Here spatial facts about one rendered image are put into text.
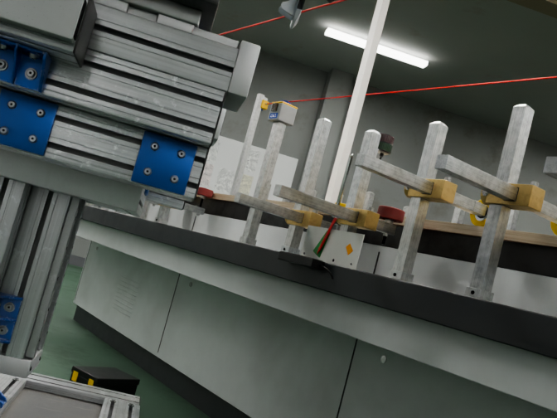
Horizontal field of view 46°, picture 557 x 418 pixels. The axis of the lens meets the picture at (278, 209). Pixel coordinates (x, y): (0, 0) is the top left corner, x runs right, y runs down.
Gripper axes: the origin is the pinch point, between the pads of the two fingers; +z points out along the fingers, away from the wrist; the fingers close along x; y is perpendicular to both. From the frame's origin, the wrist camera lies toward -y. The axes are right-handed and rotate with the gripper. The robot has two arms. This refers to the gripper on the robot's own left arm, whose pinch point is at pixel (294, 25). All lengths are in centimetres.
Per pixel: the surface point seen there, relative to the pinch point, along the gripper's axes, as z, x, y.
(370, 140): 24.0, -4.4, -31.1
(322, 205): 47, 5, -20
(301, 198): 47.4, 8.0, -13.0
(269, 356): 99, -58, -30
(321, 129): 20.2, -27.2, -20.6
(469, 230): 43, 11, -60
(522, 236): 43, 26, -67
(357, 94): -35, -165, -63
